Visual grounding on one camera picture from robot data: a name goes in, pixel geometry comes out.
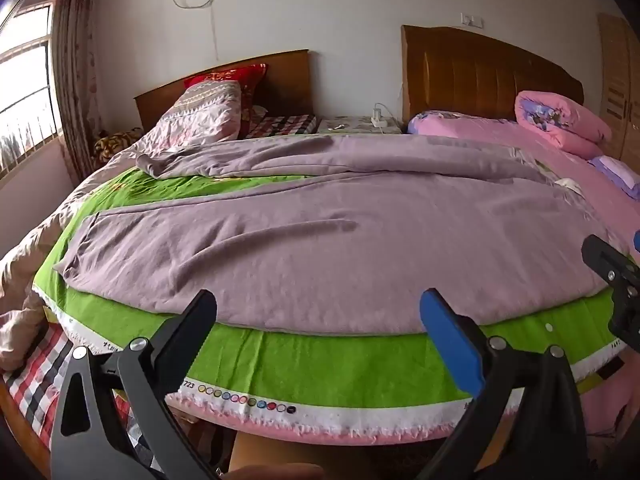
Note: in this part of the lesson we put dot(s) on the patterned curtain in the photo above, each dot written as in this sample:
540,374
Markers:
75,70

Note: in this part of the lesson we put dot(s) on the wooden bed frame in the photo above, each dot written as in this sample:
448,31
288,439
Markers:
20,435

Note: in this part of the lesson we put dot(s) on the wall socket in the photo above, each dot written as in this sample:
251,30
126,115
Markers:
472,20

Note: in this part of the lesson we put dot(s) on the purple pillow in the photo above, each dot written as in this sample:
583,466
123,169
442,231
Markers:
617,170

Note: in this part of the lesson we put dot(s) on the red pillow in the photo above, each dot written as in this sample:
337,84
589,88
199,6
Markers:
235,76

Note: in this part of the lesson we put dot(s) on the white power strip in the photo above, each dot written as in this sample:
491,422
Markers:
378,120

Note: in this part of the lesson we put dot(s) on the pink bed cover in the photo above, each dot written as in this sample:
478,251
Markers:
500,131

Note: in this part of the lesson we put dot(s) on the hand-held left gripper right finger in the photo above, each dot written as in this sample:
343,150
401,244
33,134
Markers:
452,345

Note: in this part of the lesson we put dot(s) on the yellow brown knit blanket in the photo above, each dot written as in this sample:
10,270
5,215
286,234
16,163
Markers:
116,142

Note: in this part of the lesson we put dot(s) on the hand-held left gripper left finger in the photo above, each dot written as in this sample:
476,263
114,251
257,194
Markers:
192,321

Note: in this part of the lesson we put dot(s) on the pink white patterned quilt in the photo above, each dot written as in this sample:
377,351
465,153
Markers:
200,115

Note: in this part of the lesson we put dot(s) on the mauve pants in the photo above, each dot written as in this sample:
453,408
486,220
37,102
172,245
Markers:
300,250

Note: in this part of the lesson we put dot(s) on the window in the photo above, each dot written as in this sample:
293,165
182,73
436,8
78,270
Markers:
22,85

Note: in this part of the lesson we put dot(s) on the nightstand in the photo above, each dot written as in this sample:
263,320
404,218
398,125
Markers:
357,125

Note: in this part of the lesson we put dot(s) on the plain wooden headboard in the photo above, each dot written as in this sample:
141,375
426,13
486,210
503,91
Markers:
287,77

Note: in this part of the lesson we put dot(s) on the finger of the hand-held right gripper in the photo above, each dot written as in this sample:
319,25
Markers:
607,262
637,241

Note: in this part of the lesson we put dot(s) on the wooden wardrobe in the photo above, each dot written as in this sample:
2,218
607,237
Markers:
622,90

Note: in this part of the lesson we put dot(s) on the green bed sheet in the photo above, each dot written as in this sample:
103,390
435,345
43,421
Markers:
325,366

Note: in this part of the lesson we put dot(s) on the ribbed wooden headboard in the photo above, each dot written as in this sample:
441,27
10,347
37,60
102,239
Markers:
470,75

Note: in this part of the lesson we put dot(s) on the folded pink quilt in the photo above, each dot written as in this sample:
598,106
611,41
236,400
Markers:
565,120

